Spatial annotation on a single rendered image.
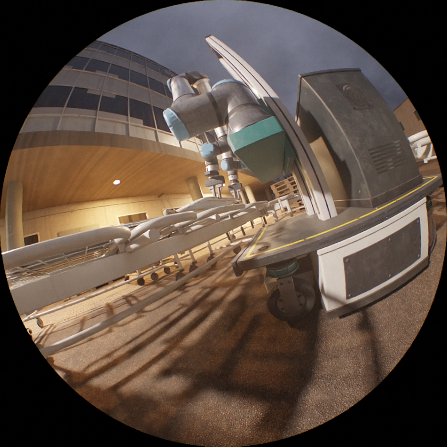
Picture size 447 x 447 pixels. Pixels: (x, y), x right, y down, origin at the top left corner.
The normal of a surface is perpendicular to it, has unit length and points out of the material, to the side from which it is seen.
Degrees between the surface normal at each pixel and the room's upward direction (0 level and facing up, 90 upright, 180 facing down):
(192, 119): 134
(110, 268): 90
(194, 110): 118
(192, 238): 90
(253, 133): 90
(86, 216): 90
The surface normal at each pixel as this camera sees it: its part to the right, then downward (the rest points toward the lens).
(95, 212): 0.79, -0.29
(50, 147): 0.34, 0.94
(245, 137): -0.37, 0.12
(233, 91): -0.09, 0.03
